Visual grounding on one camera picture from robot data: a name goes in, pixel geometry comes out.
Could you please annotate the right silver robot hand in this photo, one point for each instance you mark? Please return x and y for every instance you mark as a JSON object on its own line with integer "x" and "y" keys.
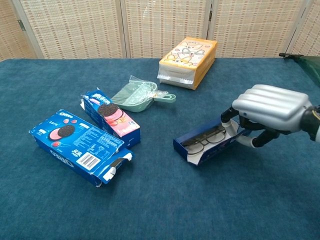
{"x": 272, "y": 107}

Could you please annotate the blue glasses case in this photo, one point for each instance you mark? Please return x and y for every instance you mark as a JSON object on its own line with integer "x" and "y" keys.
{"x": 215, "y": 153}

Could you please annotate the black eyeglasses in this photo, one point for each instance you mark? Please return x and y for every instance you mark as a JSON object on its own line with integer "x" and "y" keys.
{"x": 195, "y": 148}

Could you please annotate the blue pink Oreo box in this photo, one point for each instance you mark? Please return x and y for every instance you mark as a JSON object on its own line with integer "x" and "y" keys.
{"x": 112, "y": 117}

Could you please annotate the torn blue Oreo box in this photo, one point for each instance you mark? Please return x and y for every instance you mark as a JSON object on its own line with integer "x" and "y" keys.
{"x": 82, "y": 142}

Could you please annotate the green spray bottle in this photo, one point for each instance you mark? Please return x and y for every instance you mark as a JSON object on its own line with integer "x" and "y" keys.
{"x": 311, "y": 65}

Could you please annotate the orange corgi tissue pack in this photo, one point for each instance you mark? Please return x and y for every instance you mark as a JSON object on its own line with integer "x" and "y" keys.
{"x": 185, "y": 57}

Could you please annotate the green dustpan brush set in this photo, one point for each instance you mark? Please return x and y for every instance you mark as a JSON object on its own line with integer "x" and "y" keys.
{"x": 136, "y": 100}

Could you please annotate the teal table cloth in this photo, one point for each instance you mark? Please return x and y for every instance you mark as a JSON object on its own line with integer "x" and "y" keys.
{"x": 160, "y": 220}

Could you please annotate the woven folding screen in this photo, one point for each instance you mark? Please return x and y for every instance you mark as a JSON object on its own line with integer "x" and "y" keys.
{"x": 75, "y": 25}

